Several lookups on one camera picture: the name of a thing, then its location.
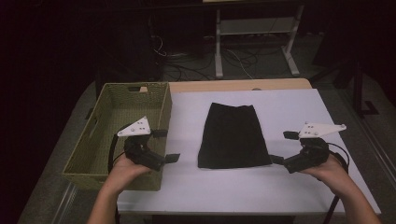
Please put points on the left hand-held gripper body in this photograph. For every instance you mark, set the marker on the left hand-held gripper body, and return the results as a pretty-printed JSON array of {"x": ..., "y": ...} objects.
[{"x": 140, "y": 149}]

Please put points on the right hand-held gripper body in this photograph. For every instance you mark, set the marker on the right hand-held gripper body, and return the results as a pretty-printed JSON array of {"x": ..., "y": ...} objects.
[{"x": 308, "y": 155}]

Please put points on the green woven basket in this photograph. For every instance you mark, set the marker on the green woven basket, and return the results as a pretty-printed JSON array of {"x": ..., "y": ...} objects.
[{"x": 93, "y": 155}]

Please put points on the black cloth garment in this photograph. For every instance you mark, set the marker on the black cloth garment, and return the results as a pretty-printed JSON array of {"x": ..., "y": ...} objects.
[{"x": 233, "y": 137}]

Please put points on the person's left hand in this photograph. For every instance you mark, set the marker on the person's left hand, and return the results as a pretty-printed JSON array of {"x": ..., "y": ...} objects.
[{"x": 124, "y": 175}]

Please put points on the person's right hand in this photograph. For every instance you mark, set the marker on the person's right hand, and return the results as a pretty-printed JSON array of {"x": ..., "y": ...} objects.
[{"x": 333, "y": 174}]

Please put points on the white board mat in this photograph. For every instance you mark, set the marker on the white board mat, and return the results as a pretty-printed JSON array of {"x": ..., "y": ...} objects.
[{"x": 295, "y": 186}]

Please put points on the wooden table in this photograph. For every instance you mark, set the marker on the wooden table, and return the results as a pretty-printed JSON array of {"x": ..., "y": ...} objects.
[{"x": 236, "y": 84}]

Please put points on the black floor stand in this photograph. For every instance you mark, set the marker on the black floor stand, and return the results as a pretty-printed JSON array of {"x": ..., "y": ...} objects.
[{"x": 358, "y": 90}]

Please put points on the white metal stand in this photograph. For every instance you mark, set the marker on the white metal stand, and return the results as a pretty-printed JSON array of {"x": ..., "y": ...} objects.
[{"x": 219, "y": 56}]

